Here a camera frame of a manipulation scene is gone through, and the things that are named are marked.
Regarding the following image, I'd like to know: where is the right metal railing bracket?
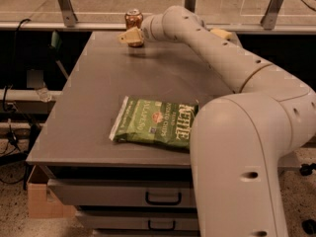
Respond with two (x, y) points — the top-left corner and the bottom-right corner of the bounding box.
(261, 0), (284, 30)

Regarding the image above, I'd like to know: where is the left metal railing bracket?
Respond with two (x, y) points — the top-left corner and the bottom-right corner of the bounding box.
(57, 0), (78, 28)

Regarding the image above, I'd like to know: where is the yellow sponge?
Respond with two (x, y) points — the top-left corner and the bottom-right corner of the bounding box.
(210, 28), (232, 40)

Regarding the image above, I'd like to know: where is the cardboard box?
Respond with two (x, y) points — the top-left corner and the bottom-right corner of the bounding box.
(27, 166), (76, 219)

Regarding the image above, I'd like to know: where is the black cable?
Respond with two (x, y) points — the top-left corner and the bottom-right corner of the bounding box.
(1, 18), (33, 115)

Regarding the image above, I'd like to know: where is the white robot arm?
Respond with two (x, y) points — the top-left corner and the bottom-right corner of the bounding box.
(118, 6), (316, 237)

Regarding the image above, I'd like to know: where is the upper grey drawer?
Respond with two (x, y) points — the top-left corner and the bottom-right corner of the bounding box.
(48, 179), (196, 208)

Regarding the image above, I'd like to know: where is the grey drawer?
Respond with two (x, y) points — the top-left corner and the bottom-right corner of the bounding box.
(76, 211), (199, 231)
(48, 179), (196, 208)

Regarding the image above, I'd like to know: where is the grey drawer cabinet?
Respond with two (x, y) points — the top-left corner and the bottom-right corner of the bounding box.
(29, 33), (230, 237)

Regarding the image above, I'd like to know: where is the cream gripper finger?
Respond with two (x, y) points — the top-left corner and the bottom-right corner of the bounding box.
(118, 27), (144, 45)

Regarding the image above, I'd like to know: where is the green kettle chips bag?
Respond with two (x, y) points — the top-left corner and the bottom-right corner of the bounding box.
(109, 97), (198, 149)

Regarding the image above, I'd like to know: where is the clear plastic water bottle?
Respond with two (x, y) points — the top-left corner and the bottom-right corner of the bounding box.
(27, 70), (52, 103)

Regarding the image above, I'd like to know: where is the lower grey drawer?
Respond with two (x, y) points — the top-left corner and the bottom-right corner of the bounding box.
(76, 211), (199, 231)

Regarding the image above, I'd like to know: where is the orange soda can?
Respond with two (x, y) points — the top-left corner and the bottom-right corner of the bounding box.
(123, 8), (145, 48)

